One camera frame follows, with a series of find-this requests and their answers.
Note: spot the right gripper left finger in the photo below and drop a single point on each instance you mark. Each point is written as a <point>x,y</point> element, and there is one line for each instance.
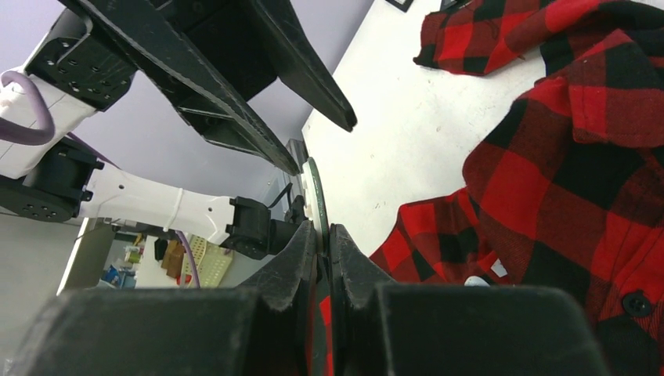
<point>263,326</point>

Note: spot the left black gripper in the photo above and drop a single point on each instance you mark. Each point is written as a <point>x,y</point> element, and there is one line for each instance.
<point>204,55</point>

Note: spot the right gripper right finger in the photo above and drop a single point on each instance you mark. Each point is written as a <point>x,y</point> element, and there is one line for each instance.
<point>383,327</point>

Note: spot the red black plaid shirt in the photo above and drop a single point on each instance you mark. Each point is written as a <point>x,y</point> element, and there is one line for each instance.
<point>511,144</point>

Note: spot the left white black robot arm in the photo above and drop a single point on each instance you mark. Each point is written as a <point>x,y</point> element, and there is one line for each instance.
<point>48,175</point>

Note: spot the black frame stand right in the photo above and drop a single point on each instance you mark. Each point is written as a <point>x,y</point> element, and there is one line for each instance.
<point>401,5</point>

